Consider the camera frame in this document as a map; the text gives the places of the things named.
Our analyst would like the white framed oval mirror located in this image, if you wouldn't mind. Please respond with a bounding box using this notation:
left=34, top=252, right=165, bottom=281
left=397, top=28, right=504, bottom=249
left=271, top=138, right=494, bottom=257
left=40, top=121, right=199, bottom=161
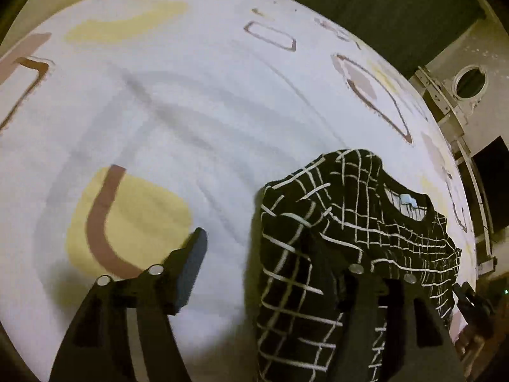
left=453, top=65, right=488, bottom=99

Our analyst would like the white dressing table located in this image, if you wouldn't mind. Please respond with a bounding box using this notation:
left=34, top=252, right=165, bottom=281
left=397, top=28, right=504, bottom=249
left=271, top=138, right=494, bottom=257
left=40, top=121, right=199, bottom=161
left=414, top=66, right=478, bottom=160

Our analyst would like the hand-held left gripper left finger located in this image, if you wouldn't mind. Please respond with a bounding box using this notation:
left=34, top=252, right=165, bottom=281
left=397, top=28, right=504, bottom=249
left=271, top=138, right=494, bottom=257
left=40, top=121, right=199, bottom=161
left=48, top=228, right=208, bottom=382

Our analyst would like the dark green curtain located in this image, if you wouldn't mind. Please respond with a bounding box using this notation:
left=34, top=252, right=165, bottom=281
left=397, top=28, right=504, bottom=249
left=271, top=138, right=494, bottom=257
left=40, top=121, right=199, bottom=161
left=239, top=0, right=488, bottom=80

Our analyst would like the black television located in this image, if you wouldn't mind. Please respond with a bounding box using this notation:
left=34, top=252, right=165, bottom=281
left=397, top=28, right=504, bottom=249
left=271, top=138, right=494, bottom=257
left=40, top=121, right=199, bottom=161
left=473, top=135, right=509, bottom=243

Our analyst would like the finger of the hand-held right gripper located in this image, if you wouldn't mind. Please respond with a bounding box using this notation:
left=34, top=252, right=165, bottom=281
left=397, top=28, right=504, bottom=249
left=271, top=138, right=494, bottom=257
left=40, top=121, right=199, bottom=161
left=453, top=282, right=498, bottom=329

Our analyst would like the black white-checked shirt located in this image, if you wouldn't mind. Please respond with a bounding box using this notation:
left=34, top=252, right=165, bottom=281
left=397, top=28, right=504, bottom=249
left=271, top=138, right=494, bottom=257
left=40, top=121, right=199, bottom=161
left=254, top=149, right=462, bottom=382

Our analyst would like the white patterned bed sheet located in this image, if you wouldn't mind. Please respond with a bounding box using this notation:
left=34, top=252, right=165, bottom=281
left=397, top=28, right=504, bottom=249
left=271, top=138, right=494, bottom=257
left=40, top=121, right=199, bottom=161
left=0, top=0, right=478, bottom=382

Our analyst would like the white television stand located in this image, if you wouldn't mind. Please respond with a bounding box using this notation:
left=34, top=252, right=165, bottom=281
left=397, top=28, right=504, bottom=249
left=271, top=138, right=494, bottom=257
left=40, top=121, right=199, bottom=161
left=453, top=139, right=498, bottom=275

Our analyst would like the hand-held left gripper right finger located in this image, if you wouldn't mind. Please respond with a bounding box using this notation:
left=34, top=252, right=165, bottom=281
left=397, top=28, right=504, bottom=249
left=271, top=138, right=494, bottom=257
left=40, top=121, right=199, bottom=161
left=326, top=263, right=466, bottom=382

